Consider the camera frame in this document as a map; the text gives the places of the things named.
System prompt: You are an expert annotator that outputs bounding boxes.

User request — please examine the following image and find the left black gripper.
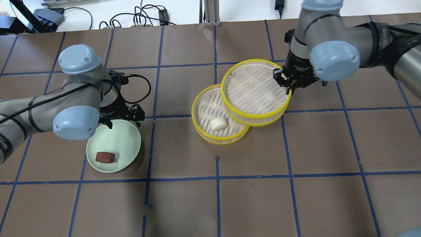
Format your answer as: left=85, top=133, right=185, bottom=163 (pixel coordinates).
left=99, top=72, right=146, bottom=129

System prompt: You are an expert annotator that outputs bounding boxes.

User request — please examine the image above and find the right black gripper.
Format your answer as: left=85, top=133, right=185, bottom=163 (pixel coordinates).
left=273, top=59, right=319, bottom=96

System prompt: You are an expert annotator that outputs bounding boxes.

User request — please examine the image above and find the brown red bun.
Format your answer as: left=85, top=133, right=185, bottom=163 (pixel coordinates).
left=95, top=151, right=117, bottom=164

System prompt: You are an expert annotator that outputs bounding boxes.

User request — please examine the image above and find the yellow steamer layer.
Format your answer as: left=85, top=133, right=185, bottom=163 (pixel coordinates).
left=221, top=59, right=292, bottom=127
left=191, top=84, right=250, bottom=145

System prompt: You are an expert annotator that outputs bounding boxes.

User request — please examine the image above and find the white steamed bun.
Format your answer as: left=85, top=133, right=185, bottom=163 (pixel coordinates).
left=209, top=117, right=228, bottom=132

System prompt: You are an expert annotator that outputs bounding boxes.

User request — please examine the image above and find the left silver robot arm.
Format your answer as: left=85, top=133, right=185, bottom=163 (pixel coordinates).
left=0, top=44, right=145, bottom=163

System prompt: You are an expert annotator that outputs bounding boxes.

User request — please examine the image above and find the light green plate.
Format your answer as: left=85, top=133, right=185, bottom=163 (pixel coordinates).
left=86, top=120, right=142, bottom=173

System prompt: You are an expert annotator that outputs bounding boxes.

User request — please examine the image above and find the black power adapter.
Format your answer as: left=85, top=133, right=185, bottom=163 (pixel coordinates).
left=158, top=9, right=169, bottom=25

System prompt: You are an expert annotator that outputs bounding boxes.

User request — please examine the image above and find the aluminium frame post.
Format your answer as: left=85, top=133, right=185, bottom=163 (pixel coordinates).
left=199, top=0, right=221, bottom=27

